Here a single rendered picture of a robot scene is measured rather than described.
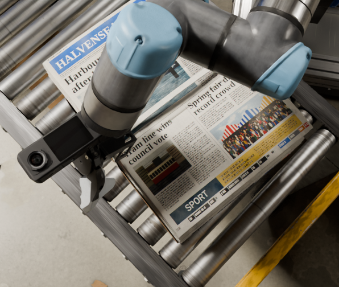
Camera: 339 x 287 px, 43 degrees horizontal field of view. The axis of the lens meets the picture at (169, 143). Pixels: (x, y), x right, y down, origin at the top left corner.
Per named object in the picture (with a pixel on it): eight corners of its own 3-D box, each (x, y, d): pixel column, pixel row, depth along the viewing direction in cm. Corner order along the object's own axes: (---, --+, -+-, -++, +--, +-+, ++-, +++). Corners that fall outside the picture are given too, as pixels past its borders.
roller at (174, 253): (313, 123, 100) (320, 117, 95) (170, 274, 91) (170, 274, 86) (296, 109, 101) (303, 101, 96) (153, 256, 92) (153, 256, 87)
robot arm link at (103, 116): (116, 122, 50) (75, 71, 52) (104, 143, 54) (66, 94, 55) (160, 101, 55) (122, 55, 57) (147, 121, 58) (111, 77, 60)
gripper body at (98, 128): (125, 160, 68) (154, 117, 59) (82, 184, 63) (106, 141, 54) (96, 124, 70) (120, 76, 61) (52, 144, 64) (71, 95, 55)
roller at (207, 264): (334, 142, 99) (343, 136, 94) (192, 296, 90) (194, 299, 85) (318, 127, 100) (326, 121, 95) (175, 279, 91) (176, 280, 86)
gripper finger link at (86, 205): (120, 206, 72) (121, 163, 66) (92, 225, 68) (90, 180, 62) (107, 197, 73) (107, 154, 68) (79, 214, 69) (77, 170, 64)
